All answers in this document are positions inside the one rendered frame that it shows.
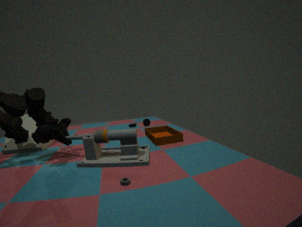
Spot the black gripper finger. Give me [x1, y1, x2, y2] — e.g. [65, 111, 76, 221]
[47, 127, 70, 146]
[61, 124, 72, 144]

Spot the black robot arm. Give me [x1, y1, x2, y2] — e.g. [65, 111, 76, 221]
[0, 87, 45, 144]

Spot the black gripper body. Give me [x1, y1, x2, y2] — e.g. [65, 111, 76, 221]
[32, 110, 71, 143]

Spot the brown open tray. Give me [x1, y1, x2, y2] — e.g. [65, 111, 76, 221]
[145, 126, 183, 146]

